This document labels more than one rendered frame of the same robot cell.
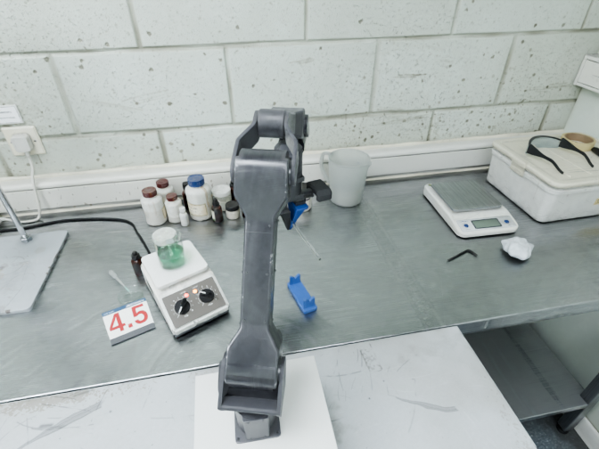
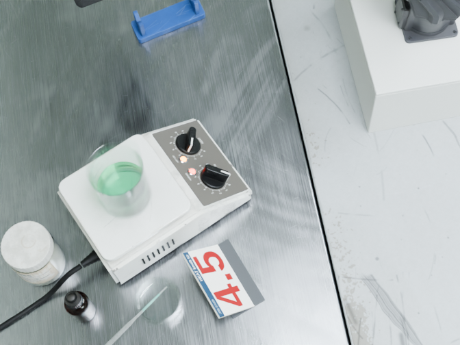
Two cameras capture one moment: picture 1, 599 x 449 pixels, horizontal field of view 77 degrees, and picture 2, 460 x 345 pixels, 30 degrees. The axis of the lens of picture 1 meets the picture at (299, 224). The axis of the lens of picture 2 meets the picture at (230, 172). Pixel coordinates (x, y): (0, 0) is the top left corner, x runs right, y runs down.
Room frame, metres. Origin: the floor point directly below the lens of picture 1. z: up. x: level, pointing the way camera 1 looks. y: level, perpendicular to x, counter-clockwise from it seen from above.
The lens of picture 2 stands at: (0.45, 0.65, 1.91)
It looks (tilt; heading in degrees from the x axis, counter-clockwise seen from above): 67 degrees down; 279
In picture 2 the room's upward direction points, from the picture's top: 9 degrees counter-clockwise
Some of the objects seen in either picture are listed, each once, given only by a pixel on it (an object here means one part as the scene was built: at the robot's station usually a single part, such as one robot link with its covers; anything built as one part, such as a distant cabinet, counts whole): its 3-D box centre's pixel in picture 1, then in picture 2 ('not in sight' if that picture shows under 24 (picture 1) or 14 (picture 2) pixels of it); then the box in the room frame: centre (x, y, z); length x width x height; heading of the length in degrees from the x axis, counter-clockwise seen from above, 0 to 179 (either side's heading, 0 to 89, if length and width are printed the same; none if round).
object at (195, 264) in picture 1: (174, 263); (124, 196); (0.64, 0.29, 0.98); 0.12 x 0.12 x 0.01; 35
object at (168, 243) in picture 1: (170, 250); (122, 181); (0.63, 0.28, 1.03); 0.07 x 0.06 x 0.08; 58
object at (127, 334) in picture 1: (128, 321); (223, 277); (0.52, 0.37, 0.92); 0.09 x 0.06 x 0.04; 121
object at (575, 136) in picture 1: (577, 141); not in sight; (1.14, -0.91, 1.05); 0.10 x 0.10 x 0.02
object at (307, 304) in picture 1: (301, 291); (167, 14); (0.61, -0.01, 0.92); 0.10 x 0.03 x 0.04; 24
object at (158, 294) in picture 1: (182, 282); (148, 197); (0.61, 0.27, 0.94); 0.22 x 0.13 x 0.08; 35
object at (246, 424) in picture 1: (255, 405); (428, 3); (0.28, 0.06, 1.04); 0.07 x 0.07 x 0.06; 9
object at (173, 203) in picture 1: (174, 207); not in sight; (0.92, 0.37, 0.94); 0.05 x 0.05 x 0.09
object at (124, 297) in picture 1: (130, 296); (159, 300); (0.60, 0.39, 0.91); 0.06 x 0.06 x 0.02
